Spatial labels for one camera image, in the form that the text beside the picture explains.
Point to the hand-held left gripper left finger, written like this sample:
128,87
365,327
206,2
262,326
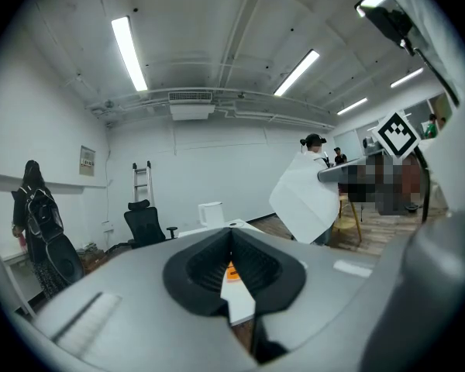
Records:
112,324

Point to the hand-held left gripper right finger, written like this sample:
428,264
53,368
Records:
325,293

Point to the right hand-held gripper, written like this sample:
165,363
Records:
396,134

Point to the white paper sheet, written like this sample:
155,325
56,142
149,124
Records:
302,200

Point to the orange packet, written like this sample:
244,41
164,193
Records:
232,273

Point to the round wooden side table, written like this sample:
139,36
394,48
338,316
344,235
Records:
345,223

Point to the white ceiling pipes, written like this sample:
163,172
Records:
263,109

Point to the black headrest office chair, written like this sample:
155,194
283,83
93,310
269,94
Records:
143,223

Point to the white desk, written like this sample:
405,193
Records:
11,256

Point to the pink bottle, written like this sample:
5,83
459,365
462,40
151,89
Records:
22,242

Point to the white kettle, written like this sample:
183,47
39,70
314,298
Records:
211,215

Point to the aluminium ladder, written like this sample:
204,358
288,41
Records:
141,184

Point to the white ceiling air conditioner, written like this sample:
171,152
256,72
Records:
191,111

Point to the person in white printed clothing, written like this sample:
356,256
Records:
430,14

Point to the grey wall panel box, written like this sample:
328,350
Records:
87,161

